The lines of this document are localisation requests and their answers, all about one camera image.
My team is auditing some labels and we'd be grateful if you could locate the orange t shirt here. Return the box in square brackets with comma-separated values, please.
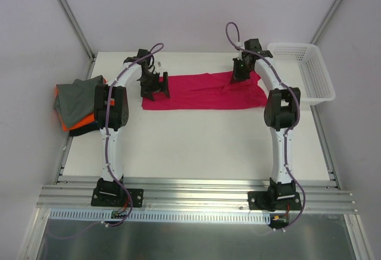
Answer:
[54, 87, 95, 131]

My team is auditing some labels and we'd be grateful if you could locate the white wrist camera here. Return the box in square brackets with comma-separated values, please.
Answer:
[153, 61, 161, 73]
[236, 42, 245, 52]

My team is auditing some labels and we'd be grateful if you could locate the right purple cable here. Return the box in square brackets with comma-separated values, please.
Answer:
[225, 21, 307, 228]

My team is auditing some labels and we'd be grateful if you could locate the pink t shirt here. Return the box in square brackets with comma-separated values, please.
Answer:
[142, 72, 267, 111]

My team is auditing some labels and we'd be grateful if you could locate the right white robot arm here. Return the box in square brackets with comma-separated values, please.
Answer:
[231, 39, 301, 209]

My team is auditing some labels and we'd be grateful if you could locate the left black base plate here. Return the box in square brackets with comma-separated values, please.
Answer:
[90, 179, 144, 208]

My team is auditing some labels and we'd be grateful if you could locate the white plastic basket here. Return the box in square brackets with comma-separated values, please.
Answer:
[267, 42, 336, 108]

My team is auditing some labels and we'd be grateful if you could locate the white slotted cable duct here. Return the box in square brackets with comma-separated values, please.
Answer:
[49, 208, 270, 225]

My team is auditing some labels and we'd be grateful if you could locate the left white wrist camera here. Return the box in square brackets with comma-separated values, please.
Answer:
[153, 61, 161, 73]

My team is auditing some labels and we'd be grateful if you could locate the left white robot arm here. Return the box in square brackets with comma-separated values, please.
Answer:
[93, 43, 170, 205]

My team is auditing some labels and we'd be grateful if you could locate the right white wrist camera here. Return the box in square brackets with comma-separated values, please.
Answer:
[236, 42, 245, 52]

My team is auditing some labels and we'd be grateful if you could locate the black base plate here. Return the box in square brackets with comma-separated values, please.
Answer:
[247, 191, 302, 212]
[90, 179, 144, 208]

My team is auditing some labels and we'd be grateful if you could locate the aluminium rail frame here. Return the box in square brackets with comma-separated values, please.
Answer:
[38, 52, 358, 214]

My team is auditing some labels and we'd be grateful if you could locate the black t shirt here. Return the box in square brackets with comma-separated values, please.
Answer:
[69, 123, 99, 137]

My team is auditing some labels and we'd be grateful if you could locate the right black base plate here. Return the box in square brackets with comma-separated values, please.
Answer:
[247, 191, 302, 212]

